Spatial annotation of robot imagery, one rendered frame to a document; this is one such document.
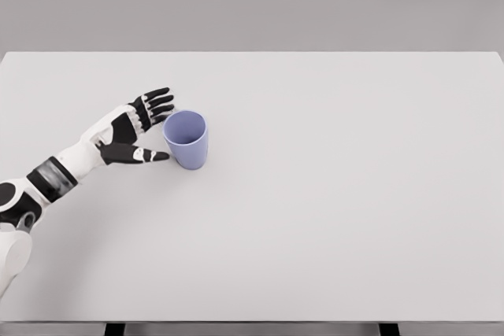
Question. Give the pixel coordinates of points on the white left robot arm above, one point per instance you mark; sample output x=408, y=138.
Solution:
x=43, y=182

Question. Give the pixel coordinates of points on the lavender plastic cup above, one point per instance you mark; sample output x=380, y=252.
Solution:
x=187, y=147

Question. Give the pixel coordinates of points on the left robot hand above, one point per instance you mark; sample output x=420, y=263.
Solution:
x=118, y=131

